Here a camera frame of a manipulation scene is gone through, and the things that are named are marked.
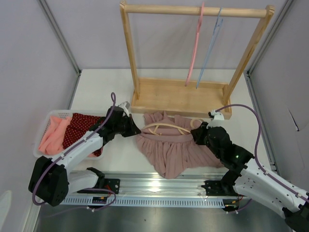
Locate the salmon orange cloth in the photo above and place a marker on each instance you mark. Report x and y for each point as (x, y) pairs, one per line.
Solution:
(51, 143)

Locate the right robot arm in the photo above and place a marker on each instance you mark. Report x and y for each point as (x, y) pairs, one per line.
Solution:
(245, 177)

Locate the aluminium mounting rail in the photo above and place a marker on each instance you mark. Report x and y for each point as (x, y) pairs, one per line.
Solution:
(154, 185)

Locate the white plastic basket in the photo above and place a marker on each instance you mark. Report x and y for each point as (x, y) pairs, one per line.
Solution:
(60, 114)

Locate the wooden clothes rack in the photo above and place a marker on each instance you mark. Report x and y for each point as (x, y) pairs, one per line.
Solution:
(184, 97)

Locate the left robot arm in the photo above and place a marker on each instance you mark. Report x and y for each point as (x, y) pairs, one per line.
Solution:
(53, 178)

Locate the red polka dot cloth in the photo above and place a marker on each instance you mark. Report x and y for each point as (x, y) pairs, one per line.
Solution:
(78, 126)

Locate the blue hanger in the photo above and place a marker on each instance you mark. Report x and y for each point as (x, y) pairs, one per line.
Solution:
(215, 34)

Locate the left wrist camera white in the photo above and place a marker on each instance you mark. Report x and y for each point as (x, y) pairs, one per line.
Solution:
(125, 106)

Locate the beige wooden hanger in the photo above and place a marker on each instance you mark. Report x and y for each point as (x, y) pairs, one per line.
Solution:
(152, 128)

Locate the pink hanger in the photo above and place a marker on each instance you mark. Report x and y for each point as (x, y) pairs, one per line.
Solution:
(194, 53)

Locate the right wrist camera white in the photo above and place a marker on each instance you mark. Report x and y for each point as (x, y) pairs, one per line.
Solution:
(216, 119)

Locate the dusty pink pleated skirt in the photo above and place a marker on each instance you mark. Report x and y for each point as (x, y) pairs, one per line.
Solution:
(172, 153)

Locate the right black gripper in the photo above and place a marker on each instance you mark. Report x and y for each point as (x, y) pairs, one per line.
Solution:
(199, 132)

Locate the white slotted cable duct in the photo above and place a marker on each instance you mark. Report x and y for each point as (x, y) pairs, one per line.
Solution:
(145, 201)

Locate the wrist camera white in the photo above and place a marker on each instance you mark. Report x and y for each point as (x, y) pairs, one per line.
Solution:
(216, 119)
(125, 106)

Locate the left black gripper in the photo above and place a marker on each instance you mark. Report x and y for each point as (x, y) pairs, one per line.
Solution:
(133, 129)

